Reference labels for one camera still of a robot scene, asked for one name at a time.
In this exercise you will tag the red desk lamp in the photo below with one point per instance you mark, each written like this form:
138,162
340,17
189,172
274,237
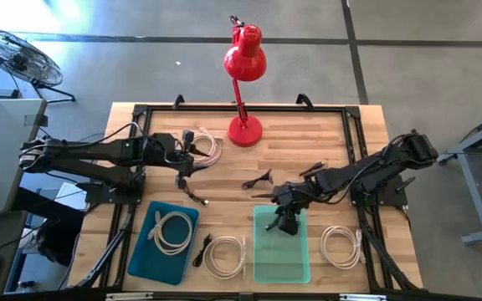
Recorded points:
245,62

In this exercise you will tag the black aluminium table frame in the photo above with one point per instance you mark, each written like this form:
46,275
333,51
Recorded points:
207,108

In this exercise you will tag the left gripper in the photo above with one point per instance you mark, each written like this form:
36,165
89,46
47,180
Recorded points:
182,163

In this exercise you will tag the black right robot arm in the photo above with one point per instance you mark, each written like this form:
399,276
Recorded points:
370,171

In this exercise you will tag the translucent tape strip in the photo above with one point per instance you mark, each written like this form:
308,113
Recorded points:
35,120

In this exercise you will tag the blue plastic bin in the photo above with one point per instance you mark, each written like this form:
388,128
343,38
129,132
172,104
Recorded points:
149,267

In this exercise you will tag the black floor fan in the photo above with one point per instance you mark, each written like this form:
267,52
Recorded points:
19,58

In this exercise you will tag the translucent green plastic bin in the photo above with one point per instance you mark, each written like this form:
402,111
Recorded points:
280,259

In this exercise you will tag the blue-grey metal frame table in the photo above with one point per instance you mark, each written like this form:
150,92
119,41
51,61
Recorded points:
472,190

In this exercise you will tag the black bag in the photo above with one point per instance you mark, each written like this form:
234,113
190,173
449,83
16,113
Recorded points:
59,242

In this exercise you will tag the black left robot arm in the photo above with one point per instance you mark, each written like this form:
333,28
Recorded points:
98,154

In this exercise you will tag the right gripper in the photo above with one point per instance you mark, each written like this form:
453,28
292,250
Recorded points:
289,200

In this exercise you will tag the silver metal bracket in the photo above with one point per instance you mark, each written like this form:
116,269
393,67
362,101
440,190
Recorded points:
130,296
362,297

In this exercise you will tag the white paper sheet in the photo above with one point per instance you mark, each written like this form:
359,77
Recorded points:
69,194

